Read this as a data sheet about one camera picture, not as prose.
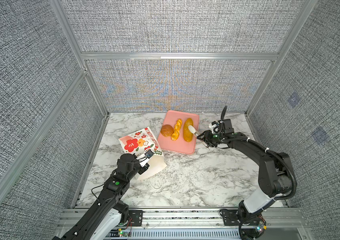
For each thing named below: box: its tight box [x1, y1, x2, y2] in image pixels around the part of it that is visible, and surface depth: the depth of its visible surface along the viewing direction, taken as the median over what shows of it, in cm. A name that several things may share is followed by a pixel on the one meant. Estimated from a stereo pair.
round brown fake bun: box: [160, 124, 174, 137], surface depth 106 cm
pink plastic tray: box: [157, 110, 200, 155], surface depth 107 cm
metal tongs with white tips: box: [188, 125, 200, 138], surface depth 94 cm
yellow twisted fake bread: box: [170, 118, 183, 141], surface depth 108 cm
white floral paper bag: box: [118, 126, 167, 181], surface depth 89 cm
